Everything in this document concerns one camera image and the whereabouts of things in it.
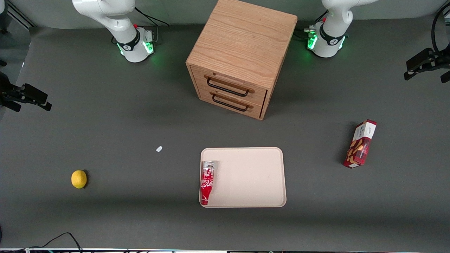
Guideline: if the beige plastic tray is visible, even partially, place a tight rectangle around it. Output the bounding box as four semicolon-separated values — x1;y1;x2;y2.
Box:
200;147;287;208

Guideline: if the oak wooden drawer cabinet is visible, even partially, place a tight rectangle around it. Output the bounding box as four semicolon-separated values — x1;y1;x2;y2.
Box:
186;0;298;121

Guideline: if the yellow lemon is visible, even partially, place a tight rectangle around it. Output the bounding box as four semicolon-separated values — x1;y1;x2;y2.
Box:
71;170;87;189

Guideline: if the wooden drawer front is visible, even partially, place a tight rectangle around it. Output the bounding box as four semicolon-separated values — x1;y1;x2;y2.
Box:
192;66;268;106
198;87;265;118

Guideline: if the red cola can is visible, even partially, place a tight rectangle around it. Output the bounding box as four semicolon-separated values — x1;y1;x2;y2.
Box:
200;161;216;206

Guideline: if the black metal drawer handle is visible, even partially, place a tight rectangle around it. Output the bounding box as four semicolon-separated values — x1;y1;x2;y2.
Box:
212;93;249;112
207;77;249;97

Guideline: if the black right arm base cable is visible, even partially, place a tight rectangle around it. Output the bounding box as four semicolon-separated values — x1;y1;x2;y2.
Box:
135;6;170;44

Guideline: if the black wall rail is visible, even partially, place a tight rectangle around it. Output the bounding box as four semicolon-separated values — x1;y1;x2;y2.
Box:
6;0;37;28

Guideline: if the thin black table cable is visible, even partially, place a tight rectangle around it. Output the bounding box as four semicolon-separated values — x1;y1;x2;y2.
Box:
21;232;83;252

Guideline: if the black left arm base cable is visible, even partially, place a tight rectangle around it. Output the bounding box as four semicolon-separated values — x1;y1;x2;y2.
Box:
295;10;329;39

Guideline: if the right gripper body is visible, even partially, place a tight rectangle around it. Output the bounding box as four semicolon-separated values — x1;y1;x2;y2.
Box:
0;72;22;102

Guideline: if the red cookie box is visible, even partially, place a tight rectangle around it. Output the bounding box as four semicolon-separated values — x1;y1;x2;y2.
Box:
343;119;377;169

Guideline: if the black arm base cable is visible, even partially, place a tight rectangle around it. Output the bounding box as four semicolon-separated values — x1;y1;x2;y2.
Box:
295;10;329;39
135;6;170;44

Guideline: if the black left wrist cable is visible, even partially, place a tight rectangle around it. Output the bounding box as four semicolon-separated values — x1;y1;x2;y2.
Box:
431;2;450;54

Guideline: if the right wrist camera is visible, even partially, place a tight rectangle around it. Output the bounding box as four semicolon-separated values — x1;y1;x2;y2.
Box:
22;83;49;105

